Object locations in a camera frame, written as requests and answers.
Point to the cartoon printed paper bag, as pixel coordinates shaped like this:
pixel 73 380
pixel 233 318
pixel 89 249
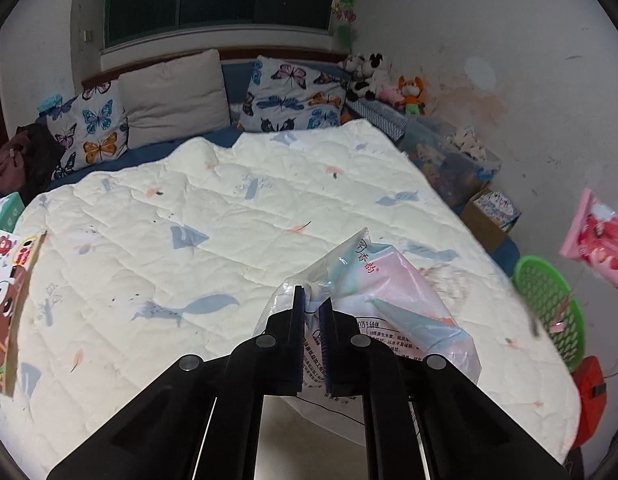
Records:
pixel 9 310

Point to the cow plush toy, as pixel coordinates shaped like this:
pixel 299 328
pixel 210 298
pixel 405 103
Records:
pixel 369 77

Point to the white quilt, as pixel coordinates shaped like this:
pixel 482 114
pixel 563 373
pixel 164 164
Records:
pixel 189 200

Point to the flower decoration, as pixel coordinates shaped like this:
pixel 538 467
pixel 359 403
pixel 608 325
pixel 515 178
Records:
pixel 344 7

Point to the green plastic basket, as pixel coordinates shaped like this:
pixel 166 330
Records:
pixel 549 305

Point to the white plush toy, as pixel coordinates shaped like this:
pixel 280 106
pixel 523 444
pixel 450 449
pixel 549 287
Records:
pixel 350 63

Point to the dark clothes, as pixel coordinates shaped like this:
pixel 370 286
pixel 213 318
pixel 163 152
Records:
pixel 29 155

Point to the blue patterned box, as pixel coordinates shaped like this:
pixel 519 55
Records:
pixel 379 115

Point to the clear plastic storage box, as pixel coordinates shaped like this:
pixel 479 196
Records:
pixel 454 165

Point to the orange fox plush toy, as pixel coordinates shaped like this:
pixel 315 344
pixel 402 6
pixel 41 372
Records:
pixel 411 95

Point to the butterfly print pillow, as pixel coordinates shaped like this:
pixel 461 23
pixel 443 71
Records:
pixel 294 95
pixel 89 130

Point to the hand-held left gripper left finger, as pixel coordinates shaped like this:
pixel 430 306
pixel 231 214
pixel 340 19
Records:
pixel 298 340

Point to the cardboard box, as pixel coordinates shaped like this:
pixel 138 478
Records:
pixel 489 225

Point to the wooden headboard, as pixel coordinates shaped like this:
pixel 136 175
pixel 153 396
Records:
pixel 279 53

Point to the stack of printed packets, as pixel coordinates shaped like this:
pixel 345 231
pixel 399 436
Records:
pixel 499 205

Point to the clear plastic packaging bag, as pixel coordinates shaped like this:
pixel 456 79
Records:
pixel 389 280

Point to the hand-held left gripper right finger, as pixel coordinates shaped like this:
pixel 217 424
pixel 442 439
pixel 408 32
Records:
pixel 325 340

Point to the red appliance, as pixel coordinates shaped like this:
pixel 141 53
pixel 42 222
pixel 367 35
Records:
pixel 589 400

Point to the beige pillow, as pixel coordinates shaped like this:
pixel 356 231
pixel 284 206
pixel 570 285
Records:
pixel 174 92

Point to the pink snack packet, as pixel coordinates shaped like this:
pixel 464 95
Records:
pixel 596 240

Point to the patterned cloth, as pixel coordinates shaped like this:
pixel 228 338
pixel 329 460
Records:
pixel 466 142

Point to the pink plush toy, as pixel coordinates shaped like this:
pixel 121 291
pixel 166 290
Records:
pixel 389 93

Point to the green tissue box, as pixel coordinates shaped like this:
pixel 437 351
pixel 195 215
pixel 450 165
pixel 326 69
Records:
pixel 6 210

